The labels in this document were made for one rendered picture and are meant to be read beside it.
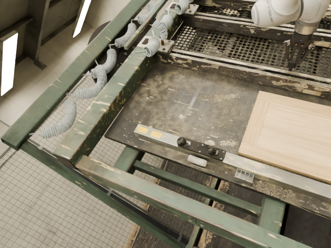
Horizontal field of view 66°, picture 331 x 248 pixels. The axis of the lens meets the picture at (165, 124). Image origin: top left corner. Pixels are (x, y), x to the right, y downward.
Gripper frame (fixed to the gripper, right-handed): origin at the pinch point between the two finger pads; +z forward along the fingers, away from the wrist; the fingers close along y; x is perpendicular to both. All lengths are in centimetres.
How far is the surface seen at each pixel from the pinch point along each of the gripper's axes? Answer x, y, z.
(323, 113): 18.5, -18.1, 6.5
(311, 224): 18, -53, 138
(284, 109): 21.4, -2.4, 6.8
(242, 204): 69, 3, 14
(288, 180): 57, -10, 4
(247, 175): 59, 4, 8
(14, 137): 80, 122, 14
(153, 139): 59, 46, 5
